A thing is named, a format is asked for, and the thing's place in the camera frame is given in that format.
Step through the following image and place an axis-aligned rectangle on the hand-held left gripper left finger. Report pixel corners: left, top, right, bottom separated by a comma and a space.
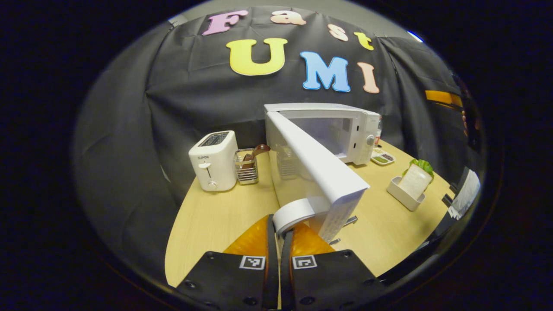
175, 214, 280, 311

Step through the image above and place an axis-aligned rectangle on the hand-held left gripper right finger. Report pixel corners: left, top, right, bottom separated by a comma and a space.
281, 221, 387, 311

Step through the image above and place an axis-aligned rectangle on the lettuce sandwich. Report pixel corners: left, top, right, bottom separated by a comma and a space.
397, 159, 435, 200

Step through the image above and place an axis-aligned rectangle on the white microwave oven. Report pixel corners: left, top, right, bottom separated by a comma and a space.
264, 102, 382, 244

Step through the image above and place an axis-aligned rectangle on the white crumpled sheet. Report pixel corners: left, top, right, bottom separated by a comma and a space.
448, 168, 481, 219

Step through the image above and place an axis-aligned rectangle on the white divided seasoning dish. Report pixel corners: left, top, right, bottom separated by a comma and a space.
370, 149, 396, 166

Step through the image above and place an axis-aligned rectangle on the white toaster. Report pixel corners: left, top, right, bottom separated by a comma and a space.
188, 130, 238, 192

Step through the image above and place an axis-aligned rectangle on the wooden spoon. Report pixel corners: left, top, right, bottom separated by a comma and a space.
241, 144, 271, 169

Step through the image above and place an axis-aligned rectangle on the wire utensil holder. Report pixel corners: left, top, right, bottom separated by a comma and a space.
234, 148, 260, 185

